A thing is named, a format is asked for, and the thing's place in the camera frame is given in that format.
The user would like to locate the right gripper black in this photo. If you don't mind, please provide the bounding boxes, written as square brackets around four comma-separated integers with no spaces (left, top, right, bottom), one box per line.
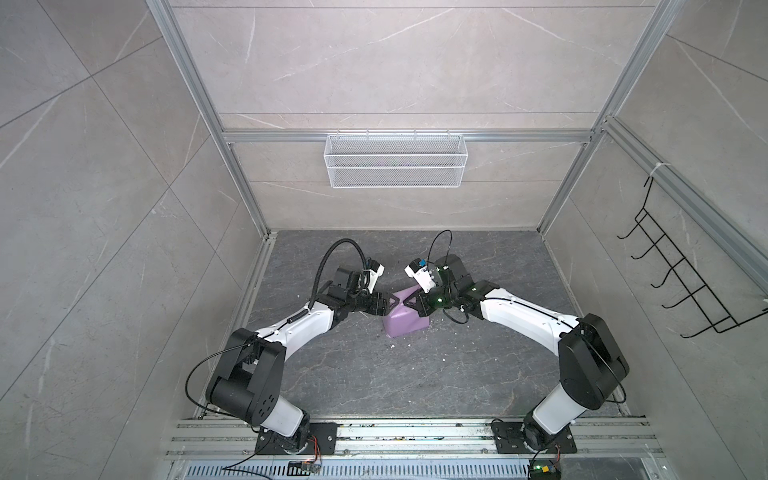
[402,284,458,317]

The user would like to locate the pink wrapping paper sheet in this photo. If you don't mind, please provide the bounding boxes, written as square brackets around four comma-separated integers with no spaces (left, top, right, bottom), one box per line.
[382,285,430,338]

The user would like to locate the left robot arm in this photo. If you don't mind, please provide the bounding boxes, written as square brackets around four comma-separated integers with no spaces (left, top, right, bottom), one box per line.
[205,263,399,454]

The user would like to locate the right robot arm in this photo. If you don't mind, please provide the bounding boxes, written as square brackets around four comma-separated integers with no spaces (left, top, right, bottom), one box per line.
[404,254,630,452]

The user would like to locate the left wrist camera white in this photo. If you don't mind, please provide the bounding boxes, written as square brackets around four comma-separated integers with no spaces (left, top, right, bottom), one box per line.
[363,258,385,294]

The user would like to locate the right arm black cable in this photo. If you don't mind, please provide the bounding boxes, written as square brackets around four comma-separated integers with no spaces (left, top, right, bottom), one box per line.
[425,229,455,265]

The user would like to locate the white wire mesh basket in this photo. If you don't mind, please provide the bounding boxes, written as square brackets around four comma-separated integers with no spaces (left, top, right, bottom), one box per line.
[323,133,469,189]

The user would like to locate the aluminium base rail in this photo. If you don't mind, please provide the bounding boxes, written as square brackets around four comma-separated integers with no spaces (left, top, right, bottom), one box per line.
[161,417,676,479]

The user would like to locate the black wire hook rack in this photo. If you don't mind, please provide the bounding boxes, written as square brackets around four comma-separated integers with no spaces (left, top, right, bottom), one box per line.
[616,176,767,339]

